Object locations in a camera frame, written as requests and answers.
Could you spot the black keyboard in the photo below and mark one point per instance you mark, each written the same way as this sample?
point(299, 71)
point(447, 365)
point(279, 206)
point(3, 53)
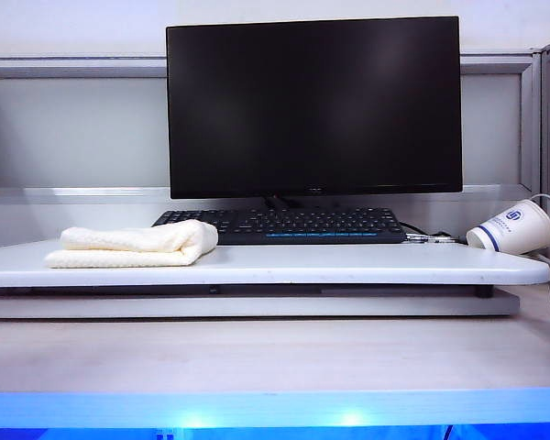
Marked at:
point(302, 224)

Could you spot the black computer monitor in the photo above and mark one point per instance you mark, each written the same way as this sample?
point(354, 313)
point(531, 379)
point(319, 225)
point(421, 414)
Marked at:
point(311, 105)

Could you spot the white paper cup blue logo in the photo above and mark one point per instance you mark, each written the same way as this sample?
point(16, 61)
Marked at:
point(518, 229)

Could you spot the white desk riser platform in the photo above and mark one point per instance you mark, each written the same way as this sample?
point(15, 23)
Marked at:
point(302, 263)

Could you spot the grey desk riser base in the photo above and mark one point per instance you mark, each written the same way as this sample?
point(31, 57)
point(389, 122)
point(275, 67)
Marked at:
point(256, 306)

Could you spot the cream cloth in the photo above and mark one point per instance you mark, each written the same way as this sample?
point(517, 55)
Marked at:
point(133, 245)

